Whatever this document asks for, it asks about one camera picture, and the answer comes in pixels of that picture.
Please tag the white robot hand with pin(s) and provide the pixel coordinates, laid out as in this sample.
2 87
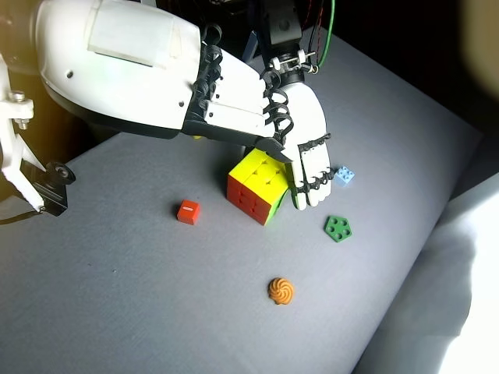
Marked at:
310 117
117 78

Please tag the Rubik's cube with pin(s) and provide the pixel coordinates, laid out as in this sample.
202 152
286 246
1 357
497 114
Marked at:
253 187

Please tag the small red block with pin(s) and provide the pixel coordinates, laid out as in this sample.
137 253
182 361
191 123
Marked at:
188 212

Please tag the light blue toy brick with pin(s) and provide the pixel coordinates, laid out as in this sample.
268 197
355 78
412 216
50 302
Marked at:
344 176

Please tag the yellow block with two holes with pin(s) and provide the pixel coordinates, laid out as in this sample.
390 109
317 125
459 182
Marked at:
197 136

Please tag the green pentagon block with holes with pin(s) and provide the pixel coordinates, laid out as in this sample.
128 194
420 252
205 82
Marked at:
338 228

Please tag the orange swirl cookie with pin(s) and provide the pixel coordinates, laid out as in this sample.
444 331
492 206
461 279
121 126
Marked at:
280 291

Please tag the grey table cloth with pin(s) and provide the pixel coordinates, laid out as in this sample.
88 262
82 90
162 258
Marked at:
156 292

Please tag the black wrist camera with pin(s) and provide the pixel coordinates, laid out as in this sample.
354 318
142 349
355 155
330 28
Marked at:
54 195

